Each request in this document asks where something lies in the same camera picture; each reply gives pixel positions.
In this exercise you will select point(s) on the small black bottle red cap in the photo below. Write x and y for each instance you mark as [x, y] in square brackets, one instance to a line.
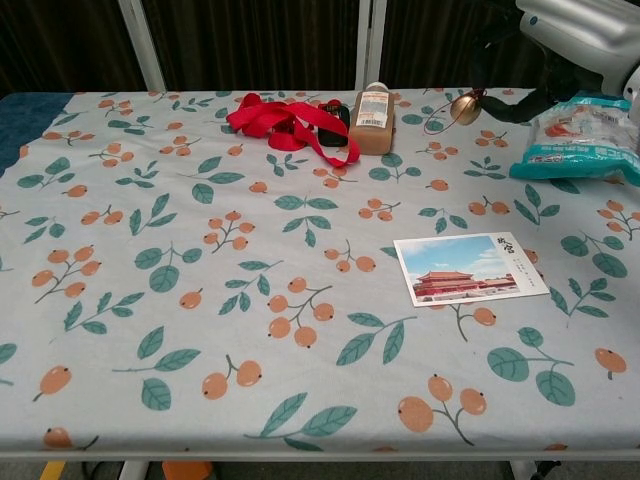
[334, 132]

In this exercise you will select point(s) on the blue table cover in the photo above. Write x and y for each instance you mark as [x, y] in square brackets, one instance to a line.
[25, 120]

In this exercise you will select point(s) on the floral leaf print tablecloth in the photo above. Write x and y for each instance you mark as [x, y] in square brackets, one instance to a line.
[250, 300]

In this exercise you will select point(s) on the brown drink bottle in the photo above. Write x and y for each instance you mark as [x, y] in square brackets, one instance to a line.
[372, 125]

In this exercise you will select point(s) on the grey metal frame post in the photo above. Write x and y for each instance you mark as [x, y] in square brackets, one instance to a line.
[371, 42]
[142, 45]

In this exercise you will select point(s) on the teal snack bag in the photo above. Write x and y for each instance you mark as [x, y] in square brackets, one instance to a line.
[575, 145]

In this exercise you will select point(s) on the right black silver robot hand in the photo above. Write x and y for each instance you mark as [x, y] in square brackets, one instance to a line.
[580, 35]

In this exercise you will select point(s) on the orange plastic object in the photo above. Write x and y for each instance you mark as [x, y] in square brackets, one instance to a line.
[187, 471]

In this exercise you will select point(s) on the dark pleated curtain panel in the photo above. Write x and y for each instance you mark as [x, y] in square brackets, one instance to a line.
[60, 45]
[250, 45]
[430, 40]

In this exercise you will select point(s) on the palace photo postcard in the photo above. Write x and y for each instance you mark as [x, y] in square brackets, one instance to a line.
[465, 270]

